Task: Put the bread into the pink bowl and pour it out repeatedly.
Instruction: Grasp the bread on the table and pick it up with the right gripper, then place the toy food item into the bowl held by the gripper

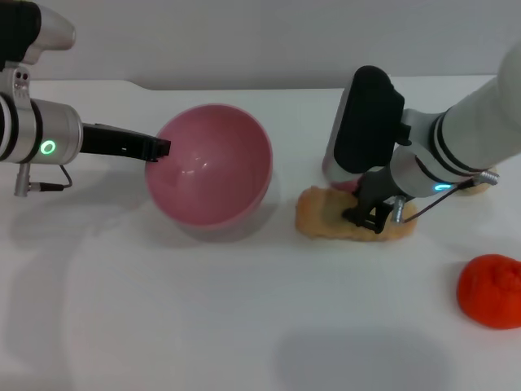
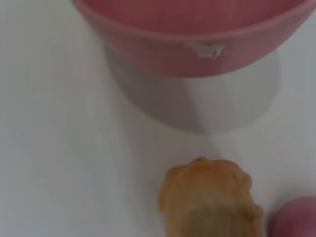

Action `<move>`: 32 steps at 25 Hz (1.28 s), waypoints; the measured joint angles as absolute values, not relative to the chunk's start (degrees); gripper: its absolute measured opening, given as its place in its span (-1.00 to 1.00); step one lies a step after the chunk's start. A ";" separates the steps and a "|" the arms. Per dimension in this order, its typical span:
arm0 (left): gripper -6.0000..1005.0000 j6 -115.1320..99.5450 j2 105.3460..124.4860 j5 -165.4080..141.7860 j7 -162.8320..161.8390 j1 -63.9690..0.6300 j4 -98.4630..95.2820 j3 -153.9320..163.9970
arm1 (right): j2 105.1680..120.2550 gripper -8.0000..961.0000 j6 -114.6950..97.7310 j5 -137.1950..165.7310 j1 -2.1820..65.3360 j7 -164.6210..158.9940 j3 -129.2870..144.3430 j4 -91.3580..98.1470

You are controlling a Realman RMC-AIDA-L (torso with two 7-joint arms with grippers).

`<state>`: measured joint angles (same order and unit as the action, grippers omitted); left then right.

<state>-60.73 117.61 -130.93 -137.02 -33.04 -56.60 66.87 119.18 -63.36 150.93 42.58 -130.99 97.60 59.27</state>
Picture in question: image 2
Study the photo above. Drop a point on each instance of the pink plastic bowl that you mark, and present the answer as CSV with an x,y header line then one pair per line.
x,y
197,37

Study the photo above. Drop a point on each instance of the long orange striped bread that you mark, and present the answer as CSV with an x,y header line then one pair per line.
x,y
209,197

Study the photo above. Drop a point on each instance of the round pink bun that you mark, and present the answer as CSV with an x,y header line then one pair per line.
x,y
296,219

